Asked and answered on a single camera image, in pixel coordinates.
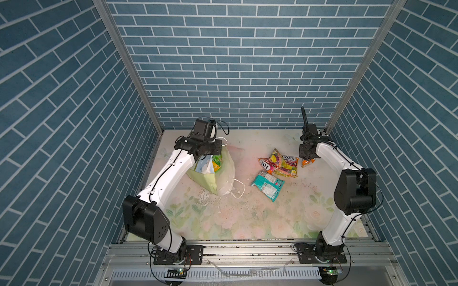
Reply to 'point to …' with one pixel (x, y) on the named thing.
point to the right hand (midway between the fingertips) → (307, 151)
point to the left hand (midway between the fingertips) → (219, 145)
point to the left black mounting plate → (194, 253)
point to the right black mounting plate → (306, 254)
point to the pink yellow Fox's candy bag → (272, 162)
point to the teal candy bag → (267, 184)
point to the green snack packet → (216, 162)
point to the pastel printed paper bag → (220, 182)
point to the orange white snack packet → (305, 162)
